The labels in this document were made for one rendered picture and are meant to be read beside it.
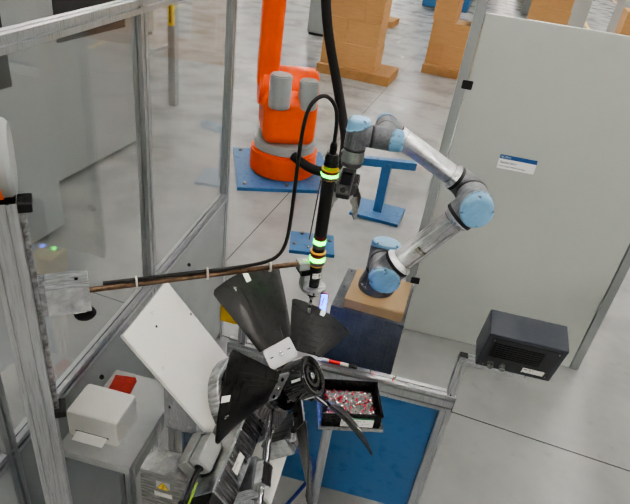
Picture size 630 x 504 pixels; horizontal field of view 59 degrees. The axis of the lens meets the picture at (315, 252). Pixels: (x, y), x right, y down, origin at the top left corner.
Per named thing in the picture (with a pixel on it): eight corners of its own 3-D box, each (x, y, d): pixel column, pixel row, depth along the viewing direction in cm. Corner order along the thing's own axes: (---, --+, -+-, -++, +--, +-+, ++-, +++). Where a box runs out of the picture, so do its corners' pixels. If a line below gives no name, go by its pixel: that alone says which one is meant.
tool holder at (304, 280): (298, 298, 152) (302, 269, 147) (289, 283, 158) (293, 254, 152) (329, 294, 156) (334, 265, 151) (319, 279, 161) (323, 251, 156)
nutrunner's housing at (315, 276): (307, 300, 156) (330, 145, 132) (302, 292, 159) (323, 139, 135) (320, 298, 158) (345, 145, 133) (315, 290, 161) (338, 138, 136)
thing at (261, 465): (262, 489, 147) (253, 483, 145) (265, 467, 152) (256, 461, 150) (270, 487, 146) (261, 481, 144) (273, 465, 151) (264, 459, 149)
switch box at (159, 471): (142, 511, 183) (139, 468, 172) (155, 487, 191) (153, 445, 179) (185, 523, 182) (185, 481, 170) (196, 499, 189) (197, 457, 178)
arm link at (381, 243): (394, 262, 234) (401, 234, 227) (395, 280, 222) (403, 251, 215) (366, 257, 234) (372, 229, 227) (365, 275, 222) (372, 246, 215)
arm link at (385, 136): (405, 123, 191) (373, 118, 191) (406, 134, 181) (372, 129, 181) (399, 145, 195) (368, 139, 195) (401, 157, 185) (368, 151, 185)
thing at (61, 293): (43, 320, 126) (37, 289, 121) (42, 301, 131) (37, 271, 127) (92, 313, 130) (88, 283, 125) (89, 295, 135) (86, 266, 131)
